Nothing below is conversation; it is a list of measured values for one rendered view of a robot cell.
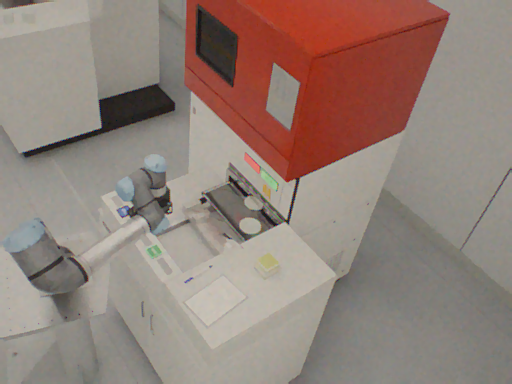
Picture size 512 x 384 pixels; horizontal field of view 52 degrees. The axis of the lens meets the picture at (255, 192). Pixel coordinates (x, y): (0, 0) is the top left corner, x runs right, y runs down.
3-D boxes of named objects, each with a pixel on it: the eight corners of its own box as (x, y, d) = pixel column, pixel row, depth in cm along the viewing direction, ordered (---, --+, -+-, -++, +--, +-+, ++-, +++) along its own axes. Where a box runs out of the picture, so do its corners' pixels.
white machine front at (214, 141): (192, 143, 288) (195, 80, 260) (285, 240, 245) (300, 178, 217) (188, 144, 286) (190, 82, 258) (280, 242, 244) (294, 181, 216)
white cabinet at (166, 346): (201, 260, 334) (208, 166, 277) (297, 381, 283) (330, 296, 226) (108, 307, 302) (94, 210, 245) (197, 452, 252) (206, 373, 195)
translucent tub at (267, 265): (267, 261, 217) (269, 250, 212) (278, 273, 213) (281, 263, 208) (253, 268, 213) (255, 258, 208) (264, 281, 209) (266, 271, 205)
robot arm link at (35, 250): (32, 264, 198) (27, 284, 147) (9, 231, 195) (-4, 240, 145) (60, 246, 202) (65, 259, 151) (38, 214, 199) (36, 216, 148)
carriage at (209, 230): (195, 205, 250) (196, 201, 248) (239, 256, 231) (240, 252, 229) (181, 211, 247) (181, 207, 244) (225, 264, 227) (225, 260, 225)
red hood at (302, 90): (297, 50, 293) (319, -60, 251) (405, 130, 250) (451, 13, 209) (182, 84, 256) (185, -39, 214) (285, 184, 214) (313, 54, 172)
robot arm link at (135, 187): (137, 209, 173) (162, 193, 179) (119, 180, 171) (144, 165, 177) (127, 213, 179) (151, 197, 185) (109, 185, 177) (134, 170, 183)
